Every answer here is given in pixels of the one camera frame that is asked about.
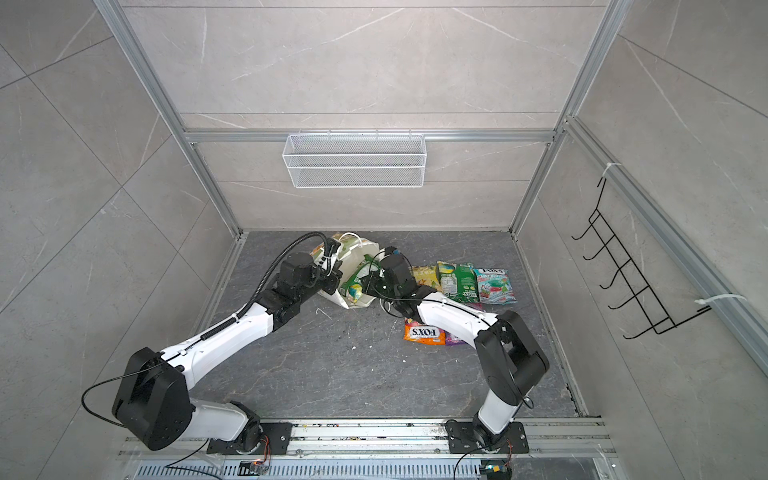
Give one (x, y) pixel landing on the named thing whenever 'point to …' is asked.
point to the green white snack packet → (352, 287)
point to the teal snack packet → (494, 286)
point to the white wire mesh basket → (354, 161)
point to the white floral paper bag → (354, 248)
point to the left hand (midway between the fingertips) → (338, 254)
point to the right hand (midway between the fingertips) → (360, 278)
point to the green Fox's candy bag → (458, 280)
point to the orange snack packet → (423, 333)
